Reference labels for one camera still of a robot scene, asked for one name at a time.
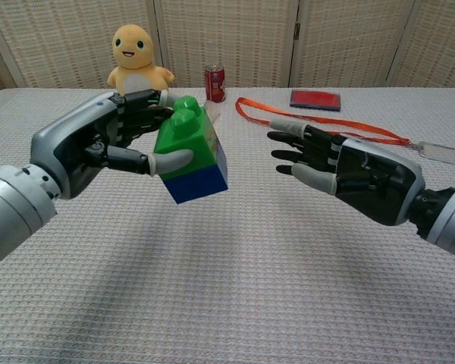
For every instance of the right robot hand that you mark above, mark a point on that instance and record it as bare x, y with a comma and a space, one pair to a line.
371, 174

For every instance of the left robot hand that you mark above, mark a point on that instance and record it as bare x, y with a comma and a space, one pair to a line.
76, 129

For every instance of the green and blue toy block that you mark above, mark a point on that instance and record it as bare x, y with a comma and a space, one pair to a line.
189, 132

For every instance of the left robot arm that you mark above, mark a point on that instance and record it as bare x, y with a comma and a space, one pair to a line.
11, 204

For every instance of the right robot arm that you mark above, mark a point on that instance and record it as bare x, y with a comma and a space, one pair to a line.
451, 223

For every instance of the clear badge holder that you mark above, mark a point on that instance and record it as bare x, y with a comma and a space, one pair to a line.
447, 153

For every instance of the red ink pad box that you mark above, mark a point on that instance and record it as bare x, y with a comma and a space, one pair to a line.
314, 99

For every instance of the yellow plush toy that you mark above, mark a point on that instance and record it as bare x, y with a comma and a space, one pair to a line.
130, 49

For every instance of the wrapped bread snack pack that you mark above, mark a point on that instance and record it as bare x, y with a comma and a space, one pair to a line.
214, 112

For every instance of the red soda can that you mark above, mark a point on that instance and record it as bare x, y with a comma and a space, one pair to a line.
215, 85

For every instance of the white woven tablecloth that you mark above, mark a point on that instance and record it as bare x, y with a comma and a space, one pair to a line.
227, 284

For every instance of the beige woven folding screen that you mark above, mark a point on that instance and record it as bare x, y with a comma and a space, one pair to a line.
231, 34

